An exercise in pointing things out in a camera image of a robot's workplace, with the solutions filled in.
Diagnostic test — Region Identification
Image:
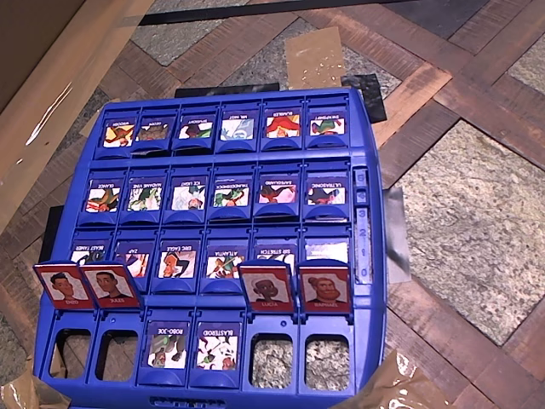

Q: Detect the flat brown tape patch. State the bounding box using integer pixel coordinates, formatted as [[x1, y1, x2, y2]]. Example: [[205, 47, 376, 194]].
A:
[[284, 26, 347, 91]]

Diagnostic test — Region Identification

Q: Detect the blue-framed Safeguard character card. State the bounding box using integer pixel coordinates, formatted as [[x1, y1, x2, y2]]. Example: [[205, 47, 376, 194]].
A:
[[254, 163, 301, 218]]

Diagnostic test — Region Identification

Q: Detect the Mr Mist flip tile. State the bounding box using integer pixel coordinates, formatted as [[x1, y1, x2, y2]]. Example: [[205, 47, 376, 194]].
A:
[[215, 101, 261, 153]]

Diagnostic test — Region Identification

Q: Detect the blue guessing game board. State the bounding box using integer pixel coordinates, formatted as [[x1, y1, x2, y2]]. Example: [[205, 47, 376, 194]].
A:
[[32, 87, 388, 409]]

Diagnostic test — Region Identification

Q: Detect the Glance flip tile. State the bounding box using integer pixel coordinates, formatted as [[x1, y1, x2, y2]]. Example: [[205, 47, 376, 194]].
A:
[[77, 169, 128, 227]]

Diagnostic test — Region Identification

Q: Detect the Bubbles flip tile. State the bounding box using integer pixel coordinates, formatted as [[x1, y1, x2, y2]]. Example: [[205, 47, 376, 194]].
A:
[[260, 100, 304, 153]]

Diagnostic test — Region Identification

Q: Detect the Swampsey flip tile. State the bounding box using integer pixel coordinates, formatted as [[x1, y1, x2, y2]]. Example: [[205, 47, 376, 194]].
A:
[[304, 98, 350, 149]]

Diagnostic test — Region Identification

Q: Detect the blue-framed Ultrasonic character card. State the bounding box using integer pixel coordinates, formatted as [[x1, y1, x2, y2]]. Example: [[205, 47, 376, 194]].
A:
[[302, 161, 351, 221]]

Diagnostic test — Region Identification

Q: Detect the Madame Vine flip tile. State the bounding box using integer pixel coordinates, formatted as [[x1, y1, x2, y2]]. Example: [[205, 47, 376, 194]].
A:
[[119, 168, 169, 226]]

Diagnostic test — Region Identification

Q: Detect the red card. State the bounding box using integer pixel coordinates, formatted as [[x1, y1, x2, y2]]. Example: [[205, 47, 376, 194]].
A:
[[79, 262, 144, 310], [32, 260, 95, 311]]

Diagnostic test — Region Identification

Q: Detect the black tape piece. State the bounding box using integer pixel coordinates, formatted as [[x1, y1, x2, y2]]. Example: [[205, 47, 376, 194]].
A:
[[37, 205, 65, 266], [174, 82, 281, 100], [340, 73, 387, 124]]

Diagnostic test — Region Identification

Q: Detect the blue-framed Beast Tamer character card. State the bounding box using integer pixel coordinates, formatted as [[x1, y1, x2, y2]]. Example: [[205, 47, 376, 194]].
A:
[[63, 229, 114, 266]]

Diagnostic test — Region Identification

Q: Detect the Ice Light flip tile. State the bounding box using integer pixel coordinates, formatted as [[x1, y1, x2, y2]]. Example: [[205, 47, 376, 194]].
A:
[[163, 166, 210, 225]]

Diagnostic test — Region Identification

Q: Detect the card Blastered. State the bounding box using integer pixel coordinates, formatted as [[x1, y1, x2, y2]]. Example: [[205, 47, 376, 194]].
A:
[[189, 310, 246, 389]]

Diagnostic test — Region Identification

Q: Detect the brown cardboard box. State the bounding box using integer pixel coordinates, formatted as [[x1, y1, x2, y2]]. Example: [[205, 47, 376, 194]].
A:
[[0, 0, 155, 233]]

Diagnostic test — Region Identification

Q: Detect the red card Raphael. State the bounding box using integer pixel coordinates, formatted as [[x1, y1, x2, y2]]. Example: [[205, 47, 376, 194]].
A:
[[297, 259, 353, 315]]

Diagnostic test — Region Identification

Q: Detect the blue-framed Zap character card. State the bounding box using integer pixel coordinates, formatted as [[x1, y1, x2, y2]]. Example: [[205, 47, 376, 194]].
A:
[[111, 229, 158, 293]]

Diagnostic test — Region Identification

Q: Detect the green creature flip tile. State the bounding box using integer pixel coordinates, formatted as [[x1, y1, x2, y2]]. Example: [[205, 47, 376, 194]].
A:
[[172, 105, 219, 154]]

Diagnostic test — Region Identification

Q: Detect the Wrecker flip tile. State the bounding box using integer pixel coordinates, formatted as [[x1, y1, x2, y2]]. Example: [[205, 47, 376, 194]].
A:
[[94, 108, 141, 159]]

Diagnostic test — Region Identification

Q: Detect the long black tape strip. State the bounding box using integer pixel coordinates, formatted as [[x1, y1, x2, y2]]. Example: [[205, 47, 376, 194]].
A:
[[138, 0, 410, 26]]

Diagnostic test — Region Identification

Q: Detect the blue flap with Sir Stretch card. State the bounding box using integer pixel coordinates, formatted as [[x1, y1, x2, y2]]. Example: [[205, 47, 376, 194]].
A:
[[250, 228, 301, 274]]

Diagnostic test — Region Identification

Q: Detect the tan tape strip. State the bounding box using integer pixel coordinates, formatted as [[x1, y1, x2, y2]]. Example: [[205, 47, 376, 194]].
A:
[[78, 97, 121, 138]]

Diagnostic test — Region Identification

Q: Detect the blue flap with glare-washed card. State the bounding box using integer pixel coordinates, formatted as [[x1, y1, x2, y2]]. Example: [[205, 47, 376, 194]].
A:
[[301, 225, 353, 265]]

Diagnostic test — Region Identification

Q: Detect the red card Robo-Joe tile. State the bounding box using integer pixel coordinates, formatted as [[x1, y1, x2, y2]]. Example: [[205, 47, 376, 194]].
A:
[[138, 309, 191, 387]]

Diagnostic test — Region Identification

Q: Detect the crumpled brown packing tape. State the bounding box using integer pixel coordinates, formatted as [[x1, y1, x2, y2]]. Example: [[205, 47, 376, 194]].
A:
[[334, 349, 455, 409], [0, 366, 72, 409]]

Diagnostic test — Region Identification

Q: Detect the red card Lucia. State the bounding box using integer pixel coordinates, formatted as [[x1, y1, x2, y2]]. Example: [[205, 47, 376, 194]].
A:
[[238, 259, 295, 314]]

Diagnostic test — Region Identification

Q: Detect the blue flap with Atlanta card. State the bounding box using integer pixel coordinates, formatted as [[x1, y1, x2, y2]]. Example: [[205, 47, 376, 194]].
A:
[[200, 228, 251, 295]]

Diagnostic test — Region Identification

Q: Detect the Gecko flip tile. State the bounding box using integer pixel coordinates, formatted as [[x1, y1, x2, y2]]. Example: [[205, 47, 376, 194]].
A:
[[132, 107, 179, 155]]

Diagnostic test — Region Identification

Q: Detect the Thundershock flip tile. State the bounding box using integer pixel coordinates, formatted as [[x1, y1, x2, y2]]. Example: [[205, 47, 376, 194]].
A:
[[208, 164, 255, 222]]

